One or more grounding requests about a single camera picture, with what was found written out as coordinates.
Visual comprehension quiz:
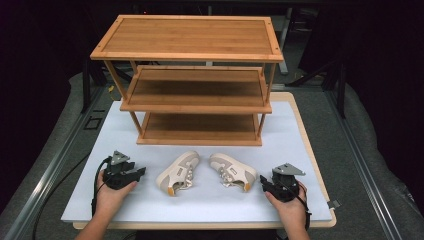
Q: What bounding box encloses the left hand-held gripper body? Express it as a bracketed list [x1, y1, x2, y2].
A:
[101, 150, 140, 191]

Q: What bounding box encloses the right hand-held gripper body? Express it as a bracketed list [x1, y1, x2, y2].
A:
[266, 162, 307, 204]

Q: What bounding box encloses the beige sneaker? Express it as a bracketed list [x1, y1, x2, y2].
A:
[155, 150, 201, 198]
[208, 152, 259, 194]

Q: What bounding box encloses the wooden three-tier shoe rack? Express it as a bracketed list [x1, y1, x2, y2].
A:
[89, 14, 285, 147]

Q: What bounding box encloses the person's left hand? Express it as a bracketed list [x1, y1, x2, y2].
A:
[95, 179, 139, 220]

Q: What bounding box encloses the person's right hand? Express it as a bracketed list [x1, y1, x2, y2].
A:
[264, 181, 310, 232]

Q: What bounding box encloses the white table mat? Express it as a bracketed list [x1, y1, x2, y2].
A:
[61, 100, 334, 224]

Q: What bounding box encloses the grey metal stand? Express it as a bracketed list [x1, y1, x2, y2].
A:
[277, 7, 292, 76]

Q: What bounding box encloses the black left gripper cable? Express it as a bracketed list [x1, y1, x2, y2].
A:
[90, 156, 112, 218]

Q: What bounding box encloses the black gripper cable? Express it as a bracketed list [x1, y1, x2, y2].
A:
[294, 180, 313, 232]
[90, 156, 112, 218]

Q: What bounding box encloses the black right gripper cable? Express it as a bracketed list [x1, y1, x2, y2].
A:
[294, 180, 313, 232]

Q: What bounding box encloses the aluminium floor rail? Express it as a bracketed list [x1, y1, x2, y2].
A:
[2, 85, 105, 240]
[323, 89, 405, 240]

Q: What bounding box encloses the black floor cable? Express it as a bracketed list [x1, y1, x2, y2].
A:
[31, 151, 92, 240]

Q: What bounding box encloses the black metal post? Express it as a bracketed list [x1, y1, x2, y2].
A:
[81, 59, 93, 114]
[335, 62, 348, 120]

